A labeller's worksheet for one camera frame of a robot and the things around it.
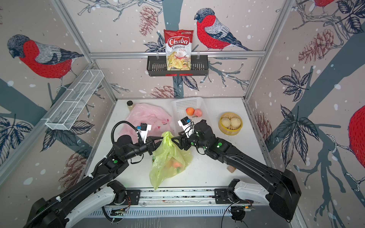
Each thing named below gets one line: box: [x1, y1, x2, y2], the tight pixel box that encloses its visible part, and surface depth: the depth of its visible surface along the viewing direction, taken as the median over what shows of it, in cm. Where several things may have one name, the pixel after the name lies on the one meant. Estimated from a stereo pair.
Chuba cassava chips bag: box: [163, 29, 194, 71], surface depth 87 cm
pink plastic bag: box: [114, 103, 176, 137], surface depth 109 cm
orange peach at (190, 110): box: [185, 107, 196, 116], surface depth 109 cm
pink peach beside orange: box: [194, 108, 203, 118], surface depth 106 cm
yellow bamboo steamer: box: [218, 112, 243, 136], surface depth 100 cm
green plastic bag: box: [149, 131, 193, 190], surface depth 70 cm
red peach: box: [172, 161, 182, 169], surface depth 81 cm
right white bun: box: [230, 116, 241, 128], surface depth 100 cm
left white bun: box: [220, 117, 231, 128], surface depth 100 cm
